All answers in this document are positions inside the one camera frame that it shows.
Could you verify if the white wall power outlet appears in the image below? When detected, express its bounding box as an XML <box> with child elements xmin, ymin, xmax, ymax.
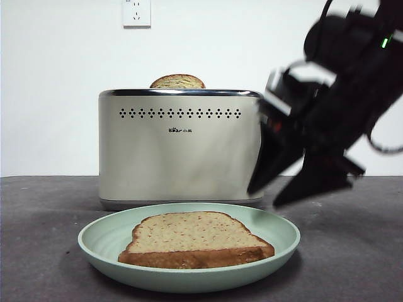
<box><xmin>123</xmin><ymin>0</ymin><xmax>152</xmax><ymax>30</ymax></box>

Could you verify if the cream two-slot toaster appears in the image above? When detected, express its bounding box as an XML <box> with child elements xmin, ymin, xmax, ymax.
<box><xmin>97</xmin><ymin>88</ymin><xmax>264</xmax><ymax>212</ymax></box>

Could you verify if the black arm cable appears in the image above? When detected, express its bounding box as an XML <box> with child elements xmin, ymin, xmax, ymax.
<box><xmin>366</xmin><ymin>125</ymin><xmax>403</xmax><ymax>156</ymax></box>

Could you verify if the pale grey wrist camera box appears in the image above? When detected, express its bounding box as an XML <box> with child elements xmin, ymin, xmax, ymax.
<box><xmin>261</xmin><ymin>59</ymin><xmax>336</xmax><ymax>118</ymax></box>

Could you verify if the toasted bread slice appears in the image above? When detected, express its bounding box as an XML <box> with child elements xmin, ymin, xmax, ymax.
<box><xmin>149</xmin><ymin>74</ymin><xmax>207</xmax><ymax>89</ymax></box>
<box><xmin>117</xmin><ymin>211</ymin><xmax>276</xmax><ymax>270</ymax></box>

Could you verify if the pale green round plate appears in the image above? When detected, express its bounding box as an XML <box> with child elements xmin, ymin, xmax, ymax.
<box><xmin>77</xmin><ymin>202</ymin><xmax>302</xmax><ymax>294</ymax></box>

